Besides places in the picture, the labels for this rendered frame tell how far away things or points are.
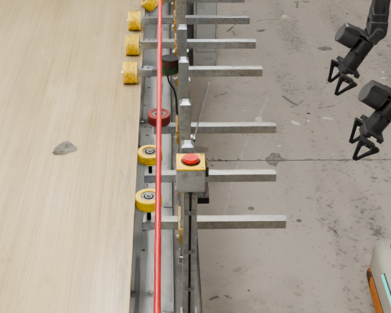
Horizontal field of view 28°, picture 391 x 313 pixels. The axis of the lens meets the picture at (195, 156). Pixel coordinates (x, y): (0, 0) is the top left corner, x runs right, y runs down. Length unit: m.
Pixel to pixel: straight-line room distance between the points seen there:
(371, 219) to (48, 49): 1.72
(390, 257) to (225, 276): 0.72
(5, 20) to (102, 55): 0.58
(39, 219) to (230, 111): 2.53
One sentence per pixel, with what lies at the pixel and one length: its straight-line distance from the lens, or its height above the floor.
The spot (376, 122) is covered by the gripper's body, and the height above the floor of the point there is 1.12.
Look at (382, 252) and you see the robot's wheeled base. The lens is 3.21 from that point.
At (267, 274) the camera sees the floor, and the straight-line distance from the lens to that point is 3.44.
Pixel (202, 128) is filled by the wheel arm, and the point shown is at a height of 0.85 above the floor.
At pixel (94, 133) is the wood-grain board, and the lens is 2.64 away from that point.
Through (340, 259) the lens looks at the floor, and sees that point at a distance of 3.57.
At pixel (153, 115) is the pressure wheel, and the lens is 2.72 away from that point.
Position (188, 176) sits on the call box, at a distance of 1.87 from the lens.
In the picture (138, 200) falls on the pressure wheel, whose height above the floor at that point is 0.91.
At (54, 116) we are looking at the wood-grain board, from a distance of 2.76.
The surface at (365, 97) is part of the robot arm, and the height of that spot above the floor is 1.20.
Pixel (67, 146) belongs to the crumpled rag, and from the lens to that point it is 2.55.
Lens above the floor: 2.24
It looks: 32 degrees down
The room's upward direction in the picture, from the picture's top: 1 degrees clockwise
